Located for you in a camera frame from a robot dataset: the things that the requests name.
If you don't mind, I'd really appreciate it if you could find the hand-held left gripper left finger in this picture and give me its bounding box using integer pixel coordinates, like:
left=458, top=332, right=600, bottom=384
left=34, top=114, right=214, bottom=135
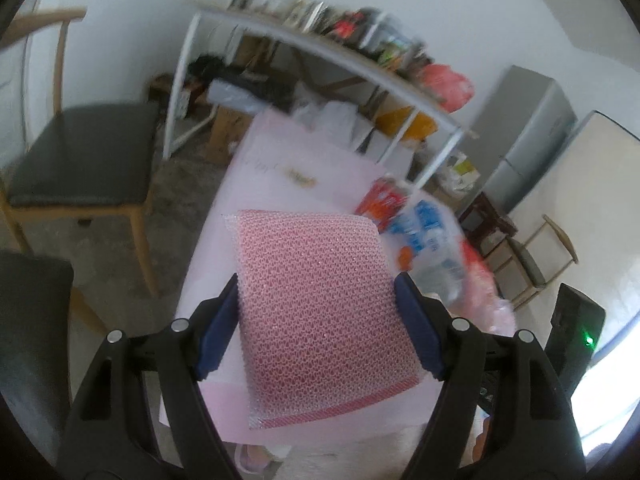
left=57, top=272, right=241, bottom=480

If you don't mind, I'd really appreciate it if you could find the row of clutter on desk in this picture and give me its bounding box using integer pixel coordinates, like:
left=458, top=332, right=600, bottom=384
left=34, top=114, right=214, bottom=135
left=230, top=0, right=431, bottom=71

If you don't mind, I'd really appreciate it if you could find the red plastic bag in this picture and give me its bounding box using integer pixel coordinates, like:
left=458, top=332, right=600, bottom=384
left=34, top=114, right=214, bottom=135
left=417, top=62, right=476, bottom=113

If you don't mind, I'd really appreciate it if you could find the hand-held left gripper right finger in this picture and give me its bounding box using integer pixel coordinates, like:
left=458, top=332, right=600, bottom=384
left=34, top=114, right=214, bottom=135
left=394, top=272, right=586, bottom=480

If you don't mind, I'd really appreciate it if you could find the pink printed tablecloth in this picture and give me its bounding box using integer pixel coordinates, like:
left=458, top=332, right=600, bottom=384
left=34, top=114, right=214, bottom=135
left=160, top=110, right=516, bottom=461

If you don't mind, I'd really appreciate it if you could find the grey refrigerator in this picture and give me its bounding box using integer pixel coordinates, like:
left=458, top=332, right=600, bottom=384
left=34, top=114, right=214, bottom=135
left=472, top=65, right=578, bottom=213

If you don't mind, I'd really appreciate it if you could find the grey plastic bag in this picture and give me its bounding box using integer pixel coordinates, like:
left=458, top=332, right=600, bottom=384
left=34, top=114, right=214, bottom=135
left=209, top=79, right=281, bottom=111

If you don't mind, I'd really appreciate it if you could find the pink mesh scouring pad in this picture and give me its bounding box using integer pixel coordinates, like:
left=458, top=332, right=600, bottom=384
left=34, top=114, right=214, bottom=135
left=223, top=209, right=423, bottom=431

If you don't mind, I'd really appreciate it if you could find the white cardboard box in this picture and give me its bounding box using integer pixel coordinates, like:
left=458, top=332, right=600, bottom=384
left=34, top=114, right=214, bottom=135
left=370, top=130, right=418, bottom=177

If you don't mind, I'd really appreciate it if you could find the red snack bag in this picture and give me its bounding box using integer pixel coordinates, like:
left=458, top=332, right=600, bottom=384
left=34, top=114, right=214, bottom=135
left=355, top=177, right=416, bottom=233

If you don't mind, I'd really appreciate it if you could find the brown cardboard box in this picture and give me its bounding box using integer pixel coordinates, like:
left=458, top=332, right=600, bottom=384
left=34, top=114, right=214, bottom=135
left=207, top=105, right=253, bottom=166

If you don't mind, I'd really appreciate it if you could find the white green plastic bag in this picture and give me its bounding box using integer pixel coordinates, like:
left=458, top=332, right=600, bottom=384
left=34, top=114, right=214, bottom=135
left=442, top=152, right=483, bottom=196

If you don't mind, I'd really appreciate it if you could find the dark wooden crate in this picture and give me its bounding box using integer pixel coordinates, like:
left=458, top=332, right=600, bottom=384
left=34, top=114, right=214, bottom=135
left=147, top=74, right=196, bottom=121

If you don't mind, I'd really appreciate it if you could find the black cloth bag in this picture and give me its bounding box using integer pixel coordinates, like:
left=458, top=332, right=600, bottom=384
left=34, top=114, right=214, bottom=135
left=187, top=52, right=236, bottom=81

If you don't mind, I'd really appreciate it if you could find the large white board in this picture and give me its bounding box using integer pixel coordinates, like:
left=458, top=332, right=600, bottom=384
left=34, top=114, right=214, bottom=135
left=510, top=110, right=640, bottom=336

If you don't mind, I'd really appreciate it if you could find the dark wooden stool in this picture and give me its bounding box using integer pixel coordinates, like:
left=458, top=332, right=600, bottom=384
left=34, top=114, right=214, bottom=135
left=457, top=192, right=518, bottom=256

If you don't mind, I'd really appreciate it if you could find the orange plastic bag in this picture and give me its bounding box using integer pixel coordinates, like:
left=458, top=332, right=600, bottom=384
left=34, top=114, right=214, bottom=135
left=375, top=105, right=436, bottom=143

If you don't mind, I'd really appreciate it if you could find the clear bag with red label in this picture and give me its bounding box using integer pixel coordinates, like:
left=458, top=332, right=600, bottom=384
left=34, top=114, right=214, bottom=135
left=460, top=240, right=518, bottom=336

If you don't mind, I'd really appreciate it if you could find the light wooden chair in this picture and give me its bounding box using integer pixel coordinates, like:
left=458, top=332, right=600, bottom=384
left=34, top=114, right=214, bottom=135
left=492, top=214, right=581, bottom=311

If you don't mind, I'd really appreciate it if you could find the blue white plastic packet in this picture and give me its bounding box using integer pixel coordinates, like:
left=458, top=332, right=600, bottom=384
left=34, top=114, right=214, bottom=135
left=387, top=200, right=468, bottom=306

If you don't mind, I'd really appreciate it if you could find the long white desk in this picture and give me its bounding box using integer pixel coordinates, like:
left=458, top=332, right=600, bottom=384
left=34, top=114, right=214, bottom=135
left=162, top=2, right=476, bottom=188

